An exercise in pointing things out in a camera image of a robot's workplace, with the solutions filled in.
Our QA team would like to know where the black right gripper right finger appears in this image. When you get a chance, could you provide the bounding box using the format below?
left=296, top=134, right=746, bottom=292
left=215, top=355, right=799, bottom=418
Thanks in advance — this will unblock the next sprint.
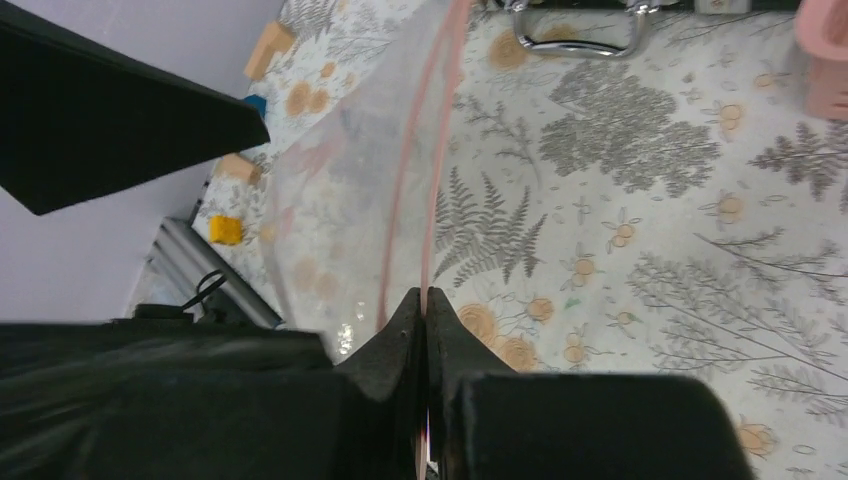
left=425, top=287, right=753, bottom=479

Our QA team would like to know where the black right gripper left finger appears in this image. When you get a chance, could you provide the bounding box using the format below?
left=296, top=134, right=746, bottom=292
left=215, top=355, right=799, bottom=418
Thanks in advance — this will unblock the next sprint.
left=1, top=305, right=420, bottom=479

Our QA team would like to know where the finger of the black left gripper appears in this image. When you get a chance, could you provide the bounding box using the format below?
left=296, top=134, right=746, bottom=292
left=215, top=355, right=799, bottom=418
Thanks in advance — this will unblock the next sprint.
left=1, top=1, right=270, bottom=215

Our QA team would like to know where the clear pink-dotted zip bag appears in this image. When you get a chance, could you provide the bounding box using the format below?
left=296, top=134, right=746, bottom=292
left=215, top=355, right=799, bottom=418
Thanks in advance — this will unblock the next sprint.
left=259, top=1, right=471, bottom=362

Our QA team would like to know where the small yellow cube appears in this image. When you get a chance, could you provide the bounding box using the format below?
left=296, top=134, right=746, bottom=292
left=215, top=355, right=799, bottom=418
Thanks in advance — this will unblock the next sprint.
left=208, top=215, right=244, bottom=246

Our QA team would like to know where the tan wooden block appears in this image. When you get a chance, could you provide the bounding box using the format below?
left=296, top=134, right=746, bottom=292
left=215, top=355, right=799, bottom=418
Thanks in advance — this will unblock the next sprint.
left=244, top=21, right=296, bottom=80

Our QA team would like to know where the floral table mat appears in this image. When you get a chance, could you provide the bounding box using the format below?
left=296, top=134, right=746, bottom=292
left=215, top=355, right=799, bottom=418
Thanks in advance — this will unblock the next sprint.
left=192, top=0, right=848, bottom=480

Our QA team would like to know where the black poker chip case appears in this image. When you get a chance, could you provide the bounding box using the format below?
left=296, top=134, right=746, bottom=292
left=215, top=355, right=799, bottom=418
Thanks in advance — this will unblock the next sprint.
left=484, top=1, right=800, bottom=60

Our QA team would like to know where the pink plastic basket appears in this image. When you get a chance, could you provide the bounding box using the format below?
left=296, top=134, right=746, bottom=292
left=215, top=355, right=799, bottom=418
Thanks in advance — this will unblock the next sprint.
left=794, top=0, right=847, bottom=121

